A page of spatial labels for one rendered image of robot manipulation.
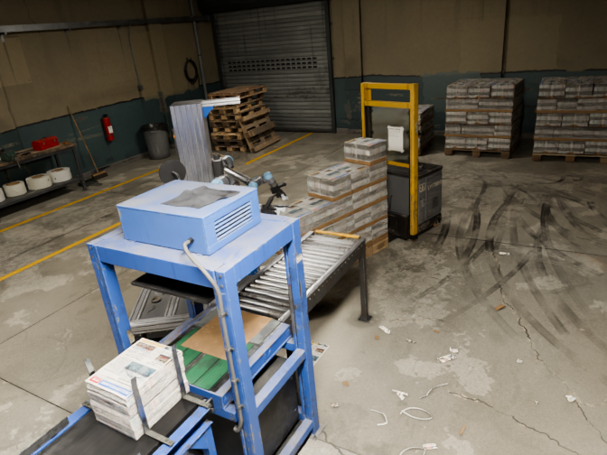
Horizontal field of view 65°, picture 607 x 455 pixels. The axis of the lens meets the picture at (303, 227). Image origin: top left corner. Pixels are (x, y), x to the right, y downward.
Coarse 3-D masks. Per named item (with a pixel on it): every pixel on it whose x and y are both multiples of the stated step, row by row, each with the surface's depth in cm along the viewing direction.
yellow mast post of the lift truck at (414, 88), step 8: (416, 88) 511; (416, 96) 514; (416, 104) 518; (416, 112) 521; (416, 120) 524; (416, 128) 528; (416, 136) 532; (416, 144) 535; (416, 152) 538; (416, 160) 542; (416, 168) 546; (416, 176) 550; (416, 184) 554; (416, 192) 558; (416, 200) 562; (416, 208) 565; (416, 216) 569; (416, 224) 573; (416, 232) 578
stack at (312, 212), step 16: (368, 192) 527; (288, 208) 488; (304, 208) 484; (320, 208) 480; (336, 208) 497; (352, 208) 515; (368, 208) 532; (304, 224) 469; (320, 224) 485; (336, 224) 502; (352, 224) 520; (352, 240) 527; (368, 240) 547; (368, 256) 553
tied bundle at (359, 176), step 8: (328, 168) 527; (336, 168) 524; (344, 168) 521; (352, 168) 518; (360, 168) 515; (368, 168) 516; (352, 176) 502; (360, 176) 512; (368, 176) 520; (352, 184) 505; (360, 184) 514; (352, 192) 509
